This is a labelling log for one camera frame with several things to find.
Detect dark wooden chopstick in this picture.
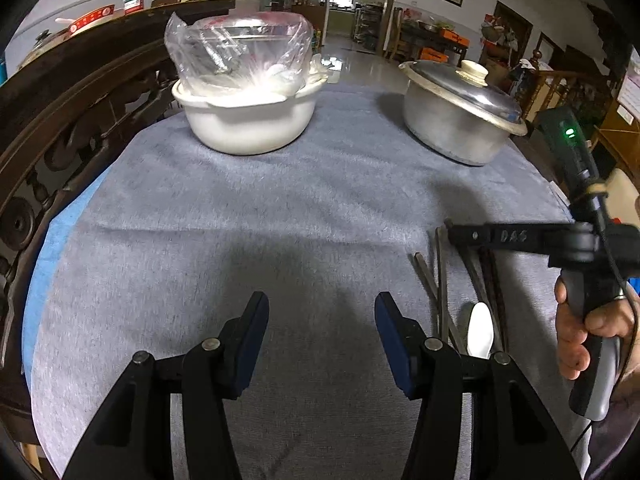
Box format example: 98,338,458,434
479,247,508,353

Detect wall calendar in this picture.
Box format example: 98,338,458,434
617,47,640,123

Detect carved dark wooden chair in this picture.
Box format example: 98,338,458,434
0,0,236,411

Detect white ceramic spoon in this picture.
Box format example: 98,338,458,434
466,302,496,359

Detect red paper box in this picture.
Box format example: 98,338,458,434
66,4,116,37

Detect person's right hand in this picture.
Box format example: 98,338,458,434
555,277,640,381

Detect white ceramic pot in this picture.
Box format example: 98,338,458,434
171,72,323,156

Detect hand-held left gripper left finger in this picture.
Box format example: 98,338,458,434
60,291,271,480

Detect wooden stair railing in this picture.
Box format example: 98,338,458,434
520,50,616,126

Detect black cable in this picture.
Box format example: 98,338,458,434
570,190,640,461

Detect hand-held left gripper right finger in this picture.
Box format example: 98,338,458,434
374,291,583,480

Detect clear plastic bag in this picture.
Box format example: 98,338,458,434
164,10,315,97

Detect brown wooden door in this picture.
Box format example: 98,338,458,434
492,1,533,66

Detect blue cloth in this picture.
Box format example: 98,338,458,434
20,200,83,376

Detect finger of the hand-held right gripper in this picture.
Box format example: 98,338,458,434
444,219,556,252

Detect grey tablecloth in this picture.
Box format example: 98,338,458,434
30,82,591,480

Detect metal storage rack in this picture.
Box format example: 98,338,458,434
355,4,387,52

